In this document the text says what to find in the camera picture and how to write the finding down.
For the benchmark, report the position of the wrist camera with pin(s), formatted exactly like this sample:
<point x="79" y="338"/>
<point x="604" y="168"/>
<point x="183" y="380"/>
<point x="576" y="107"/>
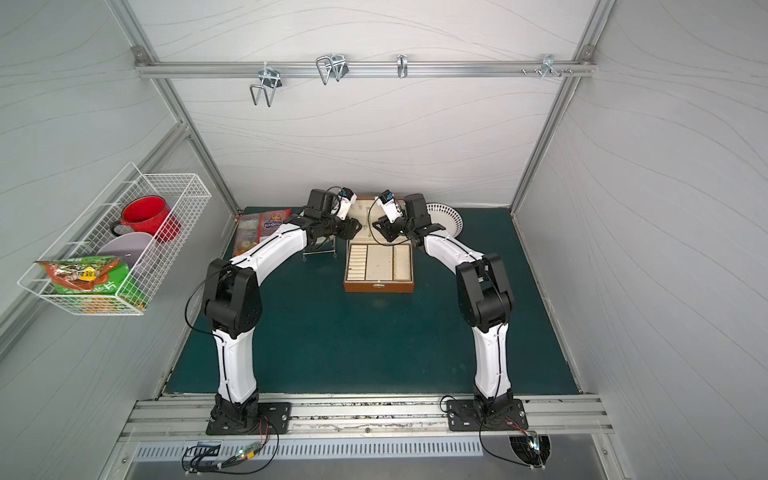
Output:
<point x="392" y="213"/>
<point x="344" y="200"/>

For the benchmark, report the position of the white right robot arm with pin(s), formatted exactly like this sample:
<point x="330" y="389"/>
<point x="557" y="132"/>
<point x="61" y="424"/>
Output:
<point x="484" y="293"/>

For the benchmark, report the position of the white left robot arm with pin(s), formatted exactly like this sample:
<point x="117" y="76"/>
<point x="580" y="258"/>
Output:
<point x="232" y="301"/>

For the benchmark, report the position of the small metal hook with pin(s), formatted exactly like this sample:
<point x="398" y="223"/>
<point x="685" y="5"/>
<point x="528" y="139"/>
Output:
<point x="402" y="66"/>

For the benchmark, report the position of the double metal hook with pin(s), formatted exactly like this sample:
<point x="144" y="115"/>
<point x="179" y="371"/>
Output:
<point x="269" y="80"/>

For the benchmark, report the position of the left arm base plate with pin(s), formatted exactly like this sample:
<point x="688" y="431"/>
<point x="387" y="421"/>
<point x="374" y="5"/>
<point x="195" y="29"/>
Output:
<point x="269" y="417"/>

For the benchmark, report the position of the metal loop hook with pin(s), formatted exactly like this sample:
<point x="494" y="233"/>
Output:
<point x="333" y="66"/>

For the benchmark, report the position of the grey plate in basket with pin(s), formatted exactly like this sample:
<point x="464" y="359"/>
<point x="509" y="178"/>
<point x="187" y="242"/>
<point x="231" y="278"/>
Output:
<point x="137" y="249"/>

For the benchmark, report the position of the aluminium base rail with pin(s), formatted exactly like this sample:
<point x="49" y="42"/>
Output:
<point x="185" y="417"/>

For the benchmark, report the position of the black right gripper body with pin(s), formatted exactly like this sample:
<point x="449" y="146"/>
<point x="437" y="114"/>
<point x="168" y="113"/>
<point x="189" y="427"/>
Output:
<point x="387" y="226"/>

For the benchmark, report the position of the brown jewelry box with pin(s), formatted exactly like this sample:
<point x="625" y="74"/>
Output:
<point x="374" y="264"/>

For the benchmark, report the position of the red candy bag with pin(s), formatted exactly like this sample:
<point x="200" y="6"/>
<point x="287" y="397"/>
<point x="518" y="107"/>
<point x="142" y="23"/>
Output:
<point x="254" y="228"/>

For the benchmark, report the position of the green snack bag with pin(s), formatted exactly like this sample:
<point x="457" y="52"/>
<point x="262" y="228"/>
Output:
<point x="95" y="285"/>

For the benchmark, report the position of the chrome wire plate stand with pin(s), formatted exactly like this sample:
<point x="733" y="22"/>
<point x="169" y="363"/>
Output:
<point x="323" y="245"/>

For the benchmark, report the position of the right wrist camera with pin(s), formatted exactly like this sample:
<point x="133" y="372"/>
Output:
<point x="392" y="213"/>

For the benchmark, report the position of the white patterned rim bowl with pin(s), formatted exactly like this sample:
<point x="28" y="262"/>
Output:
<point x="447" y="217"/>

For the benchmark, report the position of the red enamel mug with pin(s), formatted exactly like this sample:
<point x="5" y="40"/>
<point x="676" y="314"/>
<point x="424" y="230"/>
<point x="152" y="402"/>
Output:
<point x="149" y="214"/>

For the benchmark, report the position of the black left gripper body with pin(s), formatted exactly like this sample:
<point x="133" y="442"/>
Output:
<point x="346" y="227"/>

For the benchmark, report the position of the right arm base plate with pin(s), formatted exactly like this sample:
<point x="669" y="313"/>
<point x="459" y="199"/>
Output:
<point x="503" y="414"/>

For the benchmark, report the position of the metal bracket hook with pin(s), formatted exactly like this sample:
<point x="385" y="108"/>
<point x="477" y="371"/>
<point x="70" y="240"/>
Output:
<point x="547" y="69"/>

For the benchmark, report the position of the white wire wall basket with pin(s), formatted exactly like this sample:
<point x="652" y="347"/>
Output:
<point x="185" y="193"/>

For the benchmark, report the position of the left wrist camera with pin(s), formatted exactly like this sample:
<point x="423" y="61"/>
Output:
<point x="344" y="200"/>

